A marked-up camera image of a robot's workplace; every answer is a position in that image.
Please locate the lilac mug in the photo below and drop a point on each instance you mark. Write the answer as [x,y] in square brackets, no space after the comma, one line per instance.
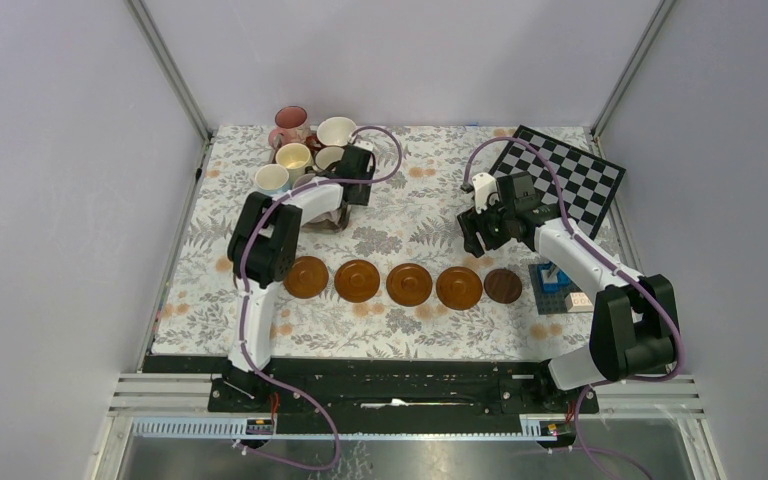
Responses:
[304,179]

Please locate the white cup on red saucer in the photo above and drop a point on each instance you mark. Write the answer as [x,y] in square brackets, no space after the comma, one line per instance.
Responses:
[334,131]

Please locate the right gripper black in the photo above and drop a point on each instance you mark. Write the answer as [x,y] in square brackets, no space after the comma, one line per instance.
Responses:
[471,223]

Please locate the pink mug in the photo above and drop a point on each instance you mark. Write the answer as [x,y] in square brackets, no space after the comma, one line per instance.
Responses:
[291,126]

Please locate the white ribbed mug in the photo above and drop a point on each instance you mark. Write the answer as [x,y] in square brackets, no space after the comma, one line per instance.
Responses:
[328,156]

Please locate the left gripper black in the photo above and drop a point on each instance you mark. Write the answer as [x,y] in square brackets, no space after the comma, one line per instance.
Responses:
[361,196]

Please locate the white toy brick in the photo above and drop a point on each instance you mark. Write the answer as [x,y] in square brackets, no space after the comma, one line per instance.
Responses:
[578,302]

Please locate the dark grey brick baseplate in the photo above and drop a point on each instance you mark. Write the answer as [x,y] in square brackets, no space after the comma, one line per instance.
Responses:
[549,303]

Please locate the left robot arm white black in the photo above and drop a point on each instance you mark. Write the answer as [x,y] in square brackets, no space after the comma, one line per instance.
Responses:
[264,243]

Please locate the cream yellow mug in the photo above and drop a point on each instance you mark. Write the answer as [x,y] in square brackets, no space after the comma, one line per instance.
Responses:
[295,158]

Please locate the black white chessboard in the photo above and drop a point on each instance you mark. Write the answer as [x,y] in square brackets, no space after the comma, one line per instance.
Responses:
[589,183]

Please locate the blue toy brick stack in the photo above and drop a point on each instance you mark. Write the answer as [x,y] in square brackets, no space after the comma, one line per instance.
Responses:
[551,278]

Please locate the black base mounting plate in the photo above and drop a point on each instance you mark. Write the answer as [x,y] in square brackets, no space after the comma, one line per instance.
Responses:
[391,397]

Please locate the floral tablecloth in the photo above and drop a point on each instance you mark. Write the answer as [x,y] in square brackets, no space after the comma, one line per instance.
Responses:
[411,218]

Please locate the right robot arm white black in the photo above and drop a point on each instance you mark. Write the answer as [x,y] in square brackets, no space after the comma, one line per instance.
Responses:
[633,326]

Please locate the dark walnut round coaster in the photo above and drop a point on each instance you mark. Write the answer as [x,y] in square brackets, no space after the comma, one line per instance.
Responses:
[503,286]

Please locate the light blue mug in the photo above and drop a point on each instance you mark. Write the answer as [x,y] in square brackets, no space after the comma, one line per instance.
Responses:
[272,179]

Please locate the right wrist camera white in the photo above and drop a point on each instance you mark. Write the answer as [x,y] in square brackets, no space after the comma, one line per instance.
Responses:
[485,192]

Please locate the brown wooden coaster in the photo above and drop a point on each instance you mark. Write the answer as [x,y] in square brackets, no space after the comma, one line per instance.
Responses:
[459,288]
[307,278]
[409,284]
[357,281]

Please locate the metal serving tray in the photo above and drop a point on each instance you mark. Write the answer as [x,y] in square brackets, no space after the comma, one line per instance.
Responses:
[335,220]

